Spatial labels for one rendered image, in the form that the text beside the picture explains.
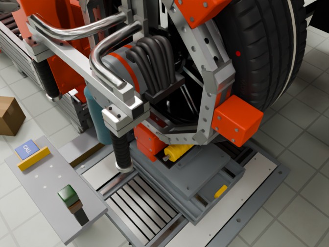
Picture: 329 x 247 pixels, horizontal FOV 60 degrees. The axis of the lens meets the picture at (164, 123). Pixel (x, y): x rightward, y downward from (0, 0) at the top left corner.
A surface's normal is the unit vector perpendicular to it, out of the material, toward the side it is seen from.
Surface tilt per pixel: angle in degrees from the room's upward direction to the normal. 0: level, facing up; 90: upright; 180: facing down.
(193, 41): 90
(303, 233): 0
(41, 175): 0
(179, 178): 0
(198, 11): 90
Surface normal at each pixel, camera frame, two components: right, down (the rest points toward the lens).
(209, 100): -0.72, 0.54
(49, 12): 0.69, 0.55
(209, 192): 0.00, -0.63
